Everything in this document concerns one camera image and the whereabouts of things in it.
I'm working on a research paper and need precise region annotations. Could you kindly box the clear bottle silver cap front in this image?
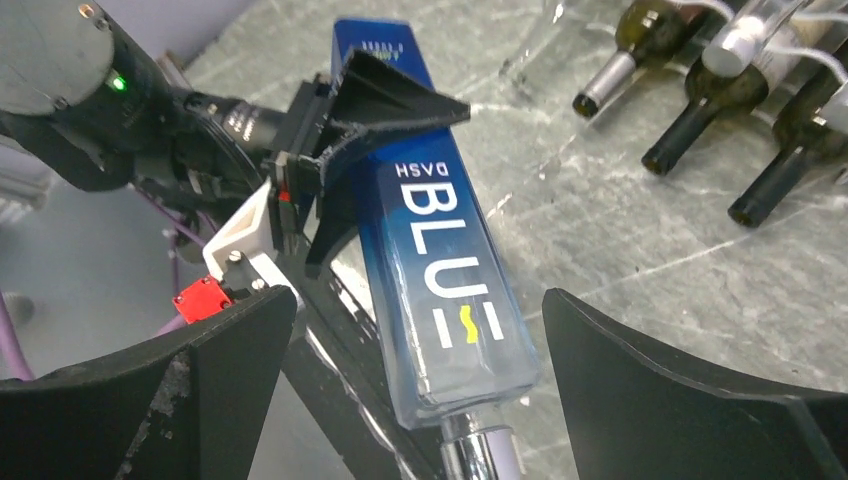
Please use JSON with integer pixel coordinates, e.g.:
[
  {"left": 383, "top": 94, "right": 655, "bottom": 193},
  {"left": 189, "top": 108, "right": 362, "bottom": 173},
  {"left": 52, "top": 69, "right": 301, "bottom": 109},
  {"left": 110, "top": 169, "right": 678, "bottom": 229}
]
[{"left": 700, "top": 0, "right": 848, "bottom": 84}]

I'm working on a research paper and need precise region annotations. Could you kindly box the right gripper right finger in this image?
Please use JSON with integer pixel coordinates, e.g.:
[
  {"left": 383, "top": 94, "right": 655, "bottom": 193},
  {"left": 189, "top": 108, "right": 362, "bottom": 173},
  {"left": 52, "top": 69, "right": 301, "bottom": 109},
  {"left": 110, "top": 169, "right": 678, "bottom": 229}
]
[{"left": 542, "top": 288, "right": 847, "bottom": 480}]

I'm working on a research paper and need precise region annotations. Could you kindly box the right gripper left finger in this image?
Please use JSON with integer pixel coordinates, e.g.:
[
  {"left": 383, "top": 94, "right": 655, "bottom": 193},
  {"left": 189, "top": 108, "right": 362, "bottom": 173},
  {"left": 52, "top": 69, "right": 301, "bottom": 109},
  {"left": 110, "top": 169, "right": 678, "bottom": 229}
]
[{"left": 1, "top": 287, "right": 298, "bottom": 479}]

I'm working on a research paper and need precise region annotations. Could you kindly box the white wire wine rack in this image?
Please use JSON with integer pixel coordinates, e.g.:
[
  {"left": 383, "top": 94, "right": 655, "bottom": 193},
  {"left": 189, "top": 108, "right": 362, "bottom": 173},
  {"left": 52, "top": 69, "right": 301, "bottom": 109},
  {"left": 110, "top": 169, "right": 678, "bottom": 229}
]
[{"left": 662, "top": 0, "right": 848, "bottom": 74}]

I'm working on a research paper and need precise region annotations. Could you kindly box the blue square glass bottle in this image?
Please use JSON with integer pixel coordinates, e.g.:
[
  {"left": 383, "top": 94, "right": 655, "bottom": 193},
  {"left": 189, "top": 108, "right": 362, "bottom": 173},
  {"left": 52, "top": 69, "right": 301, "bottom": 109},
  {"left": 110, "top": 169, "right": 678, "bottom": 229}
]
[{"left": 329, "top": 17, "right": 545, "bottom": 480}]

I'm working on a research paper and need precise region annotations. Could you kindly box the clear bottle silver cap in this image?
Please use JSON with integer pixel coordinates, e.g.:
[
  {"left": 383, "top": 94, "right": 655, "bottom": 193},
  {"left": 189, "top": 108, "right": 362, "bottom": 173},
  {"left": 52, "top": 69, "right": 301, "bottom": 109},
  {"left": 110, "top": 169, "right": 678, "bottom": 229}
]
[
  {"left": 700, "top": 0, "right": 848, "bottom": 84},
  {"left": 818, "top": 84, "right": 848, "bottom": 135}
]

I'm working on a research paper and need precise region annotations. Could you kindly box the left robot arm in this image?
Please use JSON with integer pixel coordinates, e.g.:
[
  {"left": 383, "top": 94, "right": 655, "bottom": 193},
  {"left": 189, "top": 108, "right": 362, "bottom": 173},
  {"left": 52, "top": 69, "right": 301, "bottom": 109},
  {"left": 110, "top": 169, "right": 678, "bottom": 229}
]
[{"left": 1, "top": 1, "right": 470, "bottom": 276}]

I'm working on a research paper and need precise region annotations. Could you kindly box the clear glass bottle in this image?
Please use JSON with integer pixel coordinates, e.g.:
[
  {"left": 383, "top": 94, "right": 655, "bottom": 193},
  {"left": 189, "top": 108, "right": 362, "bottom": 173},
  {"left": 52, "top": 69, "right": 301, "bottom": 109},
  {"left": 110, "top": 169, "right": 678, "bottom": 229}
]
[{"left": 499, "top": 1, "right": 628, "bottom": 90}]

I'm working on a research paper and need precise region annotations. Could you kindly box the dark wine bottle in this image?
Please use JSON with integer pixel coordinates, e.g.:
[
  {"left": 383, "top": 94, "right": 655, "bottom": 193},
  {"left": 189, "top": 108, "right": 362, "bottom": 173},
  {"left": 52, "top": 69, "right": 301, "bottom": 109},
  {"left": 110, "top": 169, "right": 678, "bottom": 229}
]
[
  {"left": 641, "top": 59, "right": 785, "bottom": 176},
  {"left": 728, "top": 66, "right": 847, "bottom": 228},
  {"left": 572, "top": 0, "right": 709, "bottom": 119}
]

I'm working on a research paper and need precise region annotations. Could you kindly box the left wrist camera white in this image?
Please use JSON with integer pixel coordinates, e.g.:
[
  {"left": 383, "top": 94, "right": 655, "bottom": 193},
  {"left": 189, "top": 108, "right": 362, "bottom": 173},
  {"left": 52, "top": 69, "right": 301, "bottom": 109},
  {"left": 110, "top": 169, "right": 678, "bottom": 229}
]
[{"left": 202, "top": 179, "right": 296, "bottom": 299}]

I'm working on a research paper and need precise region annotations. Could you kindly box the dark wine bottle front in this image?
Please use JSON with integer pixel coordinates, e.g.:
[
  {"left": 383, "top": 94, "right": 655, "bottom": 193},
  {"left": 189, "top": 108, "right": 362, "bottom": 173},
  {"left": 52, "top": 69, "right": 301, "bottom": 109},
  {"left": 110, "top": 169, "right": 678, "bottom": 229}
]
[{"left": 572, "top": 0, "right": 709, "bottom": 119}]

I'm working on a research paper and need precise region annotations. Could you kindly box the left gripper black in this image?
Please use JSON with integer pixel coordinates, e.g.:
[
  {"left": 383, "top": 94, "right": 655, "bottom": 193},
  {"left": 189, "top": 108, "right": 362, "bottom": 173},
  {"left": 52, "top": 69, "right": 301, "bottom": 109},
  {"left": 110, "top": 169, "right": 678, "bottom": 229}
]
[{"left": 267, "top": 49, "right": 471, "bottom": 279}]

